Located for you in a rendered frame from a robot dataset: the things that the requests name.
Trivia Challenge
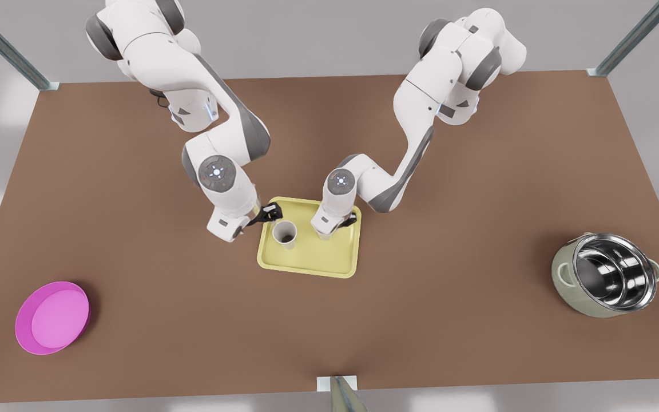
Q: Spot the yellow rectangular tray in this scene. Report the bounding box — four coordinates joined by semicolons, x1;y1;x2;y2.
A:
257;197;362;279

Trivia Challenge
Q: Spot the pink round bowl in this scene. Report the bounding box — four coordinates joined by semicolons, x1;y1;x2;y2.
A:
15;281;90;355

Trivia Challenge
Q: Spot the green steel cooking pot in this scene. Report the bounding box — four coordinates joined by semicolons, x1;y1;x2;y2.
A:
551;232;659;319

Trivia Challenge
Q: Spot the silver frame post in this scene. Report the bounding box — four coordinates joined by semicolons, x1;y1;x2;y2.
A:
587;0;659;77
0;0;60;92
317;375;368;412

